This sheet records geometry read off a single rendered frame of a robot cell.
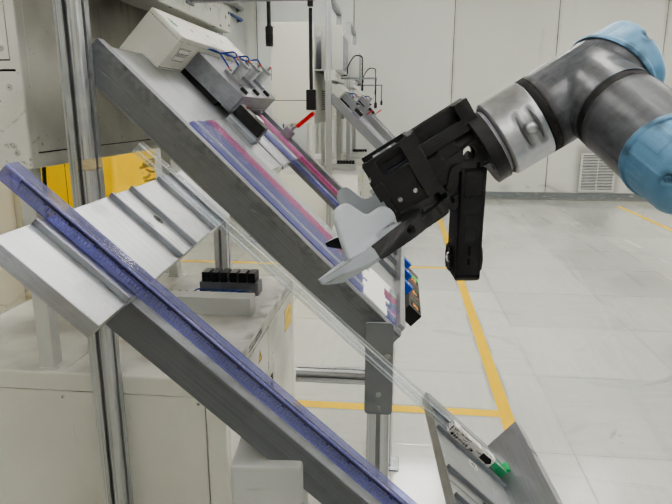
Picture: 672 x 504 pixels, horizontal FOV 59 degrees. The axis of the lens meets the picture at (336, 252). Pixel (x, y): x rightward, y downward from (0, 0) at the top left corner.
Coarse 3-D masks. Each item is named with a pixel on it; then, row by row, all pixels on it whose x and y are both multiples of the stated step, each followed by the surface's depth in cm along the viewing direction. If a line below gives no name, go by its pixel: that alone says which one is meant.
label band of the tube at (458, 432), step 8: (456, 424) 63; (448, 432) 62; (456, 432) 62; (464, 432) 63; (464, 440) 62; (472, 440) 63; (472, 448) 63; (480, 448) 63; (480, 456) 63; (488, 456) 63; (488, 464) 63
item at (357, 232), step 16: (336, 208) 52; (352, 208) 52; (384, 208) 54; (336, 224) 52; (352, 224) 52; (368, 224) 53; (384, 224) 54; (352, 240) 52; (368, 240) 53; (352, 256) 52; (368, 256) 52; (336, 272) 52; (352, 272) 52
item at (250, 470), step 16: (240, 448) 52; (240, 464) 49; (256, 464) 49; (272, 464) 49; (288, 464) 49; (240, 480) 49; (256, 480) 49; (272, 480) 49; (288, 480) 49; (240, 496) 50; (256, 496) 50; (272, 496) 50; (288, 496) 50; (304, 496) 52
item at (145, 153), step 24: (144, 144) 57; (168, 168) 57; (192, 192) 57; (216, 216) 58; (240, 240) 58; (264, 264) 59; (288, 288) 59; (360, 336) 61; (384, 360) 61; (408, 384) 61; (432, 408) 62
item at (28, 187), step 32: (32, 192) 35; (64, 224) 36; (96, 256) 36; (128, 256) 37; (128, 288) 36; (160, 288) 37; (192, 320) 37; (224, 352) 37; (256, 384) 38; (288, 416) 38; (320, 448) 39; (352, 448) 40; (384, 480) 40
